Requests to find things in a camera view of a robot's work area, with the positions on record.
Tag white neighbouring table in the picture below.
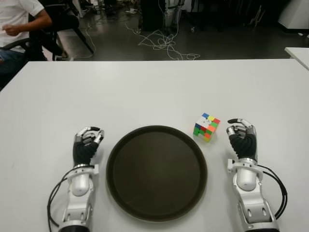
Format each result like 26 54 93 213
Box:
284 47 309 73

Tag black chair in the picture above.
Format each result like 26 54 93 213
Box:
0 0 95 61

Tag person in white shirt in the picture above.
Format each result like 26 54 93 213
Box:
0 0 53 80

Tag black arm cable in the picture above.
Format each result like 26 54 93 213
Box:
257 164 288 220
47 166 75 228

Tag white cabinet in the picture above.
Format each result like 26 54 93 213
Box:
277 0 309 38

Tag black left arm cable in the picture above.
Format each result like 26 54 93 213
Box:
47 166 75 228

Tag tangled white floor cable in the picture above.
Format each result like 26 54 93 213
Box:
124 23 201 61

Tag tall black box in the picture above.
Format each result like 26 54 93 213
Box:
140 0 167 31

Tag grey robot legs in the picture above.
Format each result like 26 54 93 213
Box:
163 0 181 29

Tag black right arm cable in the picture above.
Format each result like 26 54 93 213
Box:
257 164 288 220

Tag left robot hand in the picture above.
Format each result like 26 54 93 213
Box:
73 126 105 167

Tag multicoloured Rubik's cube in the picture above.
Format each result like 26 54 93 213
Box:
193 112 221 144

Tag round dark brown plate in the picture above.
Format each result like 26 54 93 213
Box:
105 125 208 215

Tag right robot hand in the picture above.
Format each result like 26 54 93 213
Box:
226 117 258 162

